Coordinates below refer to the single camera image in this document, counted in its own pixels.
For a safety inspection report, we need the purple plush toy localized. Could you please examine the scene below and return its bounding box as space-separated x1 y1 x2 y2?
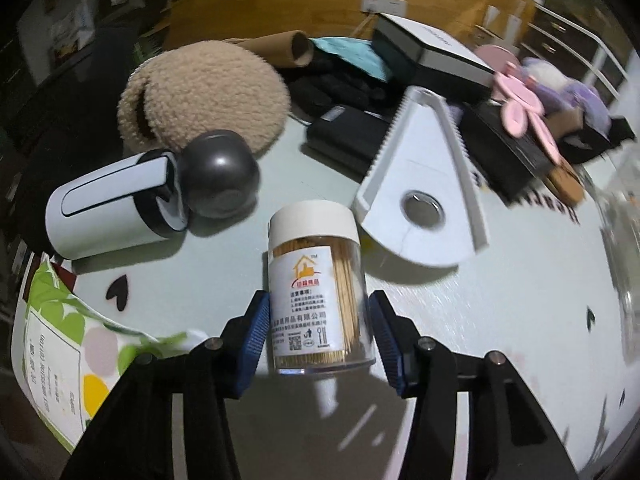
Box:
521 58 611 136

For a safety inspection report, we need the round wooden coaster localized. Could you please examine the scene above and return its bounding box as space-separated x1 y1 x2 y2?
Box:
542 158 585 207

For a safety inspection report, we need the teal cloth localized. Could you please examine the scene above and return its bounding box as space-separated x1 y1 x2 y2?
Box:
311 36 392 81

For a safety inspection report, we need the black power bank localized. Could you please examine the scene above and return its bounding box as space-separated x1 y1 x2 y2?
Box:
306 105 390 178

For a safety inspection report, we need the white wall socket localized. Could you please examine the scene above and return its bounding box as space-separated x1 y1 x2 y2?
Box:
360 0 408 18

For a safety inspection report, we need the floral green packet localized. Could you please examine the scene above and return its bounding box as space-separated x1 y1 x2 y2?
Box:
14 254 207 452

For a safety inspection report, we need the cardboard tube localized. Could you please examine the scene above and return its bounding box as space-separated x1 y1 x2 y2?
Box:
226 30 314 68

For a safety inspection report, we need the pink bunny hand mirror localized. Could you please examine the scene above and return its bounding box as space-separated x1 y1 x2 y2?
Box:
494 62 561 166

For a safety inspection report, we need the white wedge-shaped plastic holder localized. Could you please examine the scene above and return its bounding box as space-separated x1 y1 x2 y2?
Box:
352 86 489 268

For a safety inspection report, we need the toothpick jar white lid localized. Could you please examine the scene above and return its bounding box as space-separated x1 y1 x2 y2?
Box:
268 200 375 375

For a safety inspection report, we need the pink round mirror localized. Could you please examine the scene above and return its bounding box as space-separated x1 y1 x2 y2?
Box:
474 44 520 72

